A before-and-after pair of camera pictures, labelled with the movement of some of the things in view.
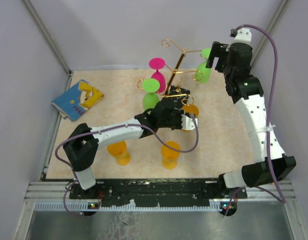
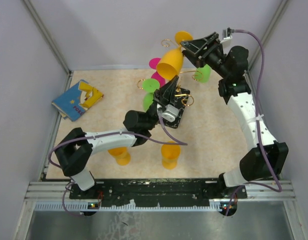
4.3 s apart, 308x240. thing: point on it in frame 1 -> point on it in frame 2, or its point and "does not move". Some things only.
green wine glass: x=202 y=74 does not move
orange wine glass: x=169 y=156 does not move
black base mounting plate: x=156 y=192 does not move
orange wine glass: x=190 y=108 -> x=171 y=63
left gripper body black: x=175 y=121 -> x=159 y=100
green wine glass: x=150 y=99 does not move
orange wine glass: x=119 y=150 does not move
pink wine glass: x=158 y=63 does not move
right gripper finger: x=218 y=50 -> x=197 y=47
